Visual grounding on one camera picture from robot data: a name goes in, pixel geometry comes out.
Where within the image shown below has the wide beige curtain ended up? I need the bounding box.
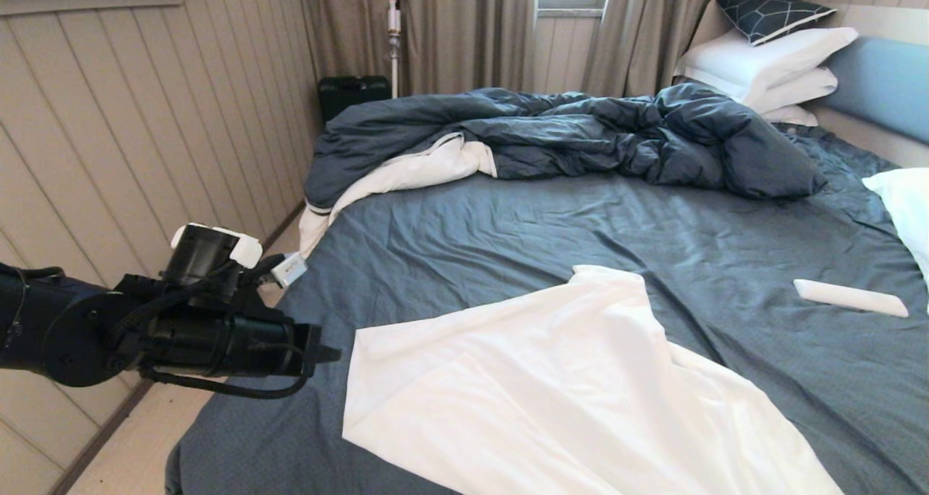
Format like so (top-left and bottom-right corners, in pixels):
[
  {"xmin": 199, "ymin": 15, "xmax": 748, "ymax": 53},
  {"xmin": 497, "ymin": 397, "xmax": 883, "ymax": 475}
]
[{"xmin": 294, "ymin": 0, "xmax": 539, "ymax": 99}]

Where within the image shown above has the black suitcase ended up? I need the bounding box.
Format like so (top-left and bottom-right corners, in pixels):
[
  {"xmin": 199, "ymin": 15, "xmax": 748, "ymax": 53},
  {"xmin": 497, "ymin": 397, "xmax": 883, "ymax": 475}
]
[{"xmin": 319, "ymin": 75, "xmax": 393, "ymax": 124}]

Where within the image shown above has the white stick vacuum cleaner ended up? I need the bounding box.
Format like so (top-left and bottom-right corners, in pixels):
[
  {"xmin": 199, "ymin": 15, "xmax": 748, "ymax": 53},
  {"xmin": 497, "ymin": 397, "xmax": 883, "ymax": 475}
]
[{"xmin": 388, "ymin": 0, "xmax": 402, "ymax": 99}]

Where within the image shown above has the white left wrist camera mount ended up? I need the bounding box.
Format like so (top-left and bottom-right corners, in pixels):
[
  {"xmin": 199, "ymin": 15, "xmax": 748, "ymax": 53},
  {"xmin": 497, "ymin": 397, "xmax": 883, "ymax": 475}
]
[{"xmin": 171, "ymin": 223, "xmax": 309, "ymax": 289}]

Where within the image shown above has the dark geometric patterned cushion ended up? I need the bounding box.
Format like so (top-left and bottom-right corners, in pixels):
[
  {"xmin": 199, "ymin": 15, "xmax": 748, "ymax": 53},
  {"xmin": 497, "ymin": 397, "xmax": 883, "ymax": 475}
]
[{"xmin": 715, "ymin": 0, "xmax": 838, "ymax": 46}]

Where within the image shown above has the blue padded headboard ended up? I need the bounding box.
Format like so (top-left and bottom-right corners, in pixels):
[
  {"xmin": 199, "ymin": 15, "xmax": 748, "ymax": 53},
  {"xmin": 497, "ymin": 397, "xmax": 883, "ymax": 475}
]
[{"xmin": 822, "ymin": 37, "xmax": 929, "ymax": 146}]

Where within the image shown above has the white pillow without stack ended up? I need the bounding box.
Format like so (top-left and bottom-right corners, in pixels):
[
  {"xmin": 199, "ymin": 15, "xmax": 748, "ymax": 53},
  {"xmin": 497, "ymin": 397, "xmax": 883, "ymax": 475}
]
[{"xmin": 862, "ymin": 168, "xmax": 929, "ymax": 289}]

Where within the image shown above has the beige upholstered bed frame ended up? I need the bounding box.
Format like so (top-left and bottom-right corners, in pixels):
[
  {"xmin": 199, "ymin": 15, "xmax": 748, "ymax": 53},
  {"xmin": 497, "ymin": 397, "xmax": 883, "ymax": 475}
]
[{"xmin": 810, "ymin": 104, "xmax": 929, "ymax": 169}]

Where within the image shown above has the narrow beige curtain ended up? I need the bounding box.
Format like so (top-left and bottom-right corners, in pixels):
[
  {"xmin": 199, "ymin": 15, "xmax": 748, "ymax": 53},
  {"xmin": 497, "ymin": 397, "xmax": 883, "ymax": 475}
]
[{"xmin": 581, "ymin": 0, "xmax": 763, "ymax": 99}]

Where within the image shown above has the flat white pillow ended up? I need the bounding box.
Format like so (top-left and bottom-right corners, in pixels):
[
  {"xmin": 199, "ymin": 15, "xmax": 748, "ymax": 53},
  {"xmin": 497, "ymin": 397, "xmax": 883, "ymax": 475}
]
[{"xmin": 760, "ymin": 105, "xmax": 819, "ymax": 127}]

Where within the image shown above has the long white remote control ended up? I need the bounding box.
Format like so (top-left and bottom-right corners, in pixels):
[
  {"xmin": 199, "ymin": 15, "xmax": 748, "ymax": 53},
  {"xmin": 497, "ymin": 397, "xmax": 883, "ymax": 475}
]
[{"xmin": 793, "ymin": 279, "xmax": 909, "ymax": 319}]

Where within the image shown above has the medium white pillow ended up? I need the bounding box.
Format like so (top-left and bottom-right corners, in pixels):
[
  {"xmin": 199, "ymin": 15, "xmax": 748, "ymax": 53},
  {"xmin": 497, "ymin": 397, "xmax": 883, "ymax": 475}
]
[{"xmin": 745, "ymin": 67, "xmax": 839, "ymax": 115}]

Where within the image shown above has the blue duvet with white lining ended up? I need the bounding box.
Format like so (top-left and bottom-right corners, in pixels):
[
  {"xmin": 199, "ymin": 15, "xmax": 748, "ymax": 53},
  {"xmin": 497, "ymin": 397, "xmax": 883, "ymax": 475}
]
[{"xmin": 299, "ymin": 83, "xmax": 828, "ymax": 263}]

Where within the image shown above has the white t-shirt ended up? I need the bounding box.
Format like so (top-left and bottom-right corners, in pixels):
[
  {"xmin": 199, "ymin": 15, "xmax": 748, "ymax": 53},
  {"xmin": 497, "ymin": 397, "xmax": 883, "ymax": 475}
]
[{"xmin": 341, "ymin": 265, "xmax": 846, "ymax": 495}]

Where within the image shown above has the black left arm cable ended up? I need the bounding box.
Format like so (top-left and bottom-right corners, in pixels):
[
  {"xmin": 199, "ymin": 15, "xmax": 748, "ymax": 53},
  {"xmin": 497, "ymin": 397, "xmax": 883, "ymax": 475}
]
[{"xmin": 0, "ymin": 263, "xmax": 313, "ymax": 400}]

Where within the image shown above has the blue patterned bed sheet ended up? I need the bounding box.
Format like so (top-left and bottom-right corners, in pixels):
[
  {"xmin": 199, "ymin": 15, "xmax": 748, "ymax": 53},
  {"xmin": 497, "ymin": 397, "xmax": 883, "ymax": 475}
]
[{"xmin": 165, "ymin": 123, "xmax": 929, "ymax": 495}]

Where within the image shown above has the large white pillow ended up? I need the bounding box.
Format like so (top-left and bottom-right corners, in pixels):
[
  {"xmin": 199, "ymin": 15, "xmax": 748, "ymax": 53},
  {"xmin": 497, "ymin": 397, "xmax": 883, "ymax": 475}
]
[{"xmin": 673, "ymin": 27, "xmax": 861, "ymax": 106}]

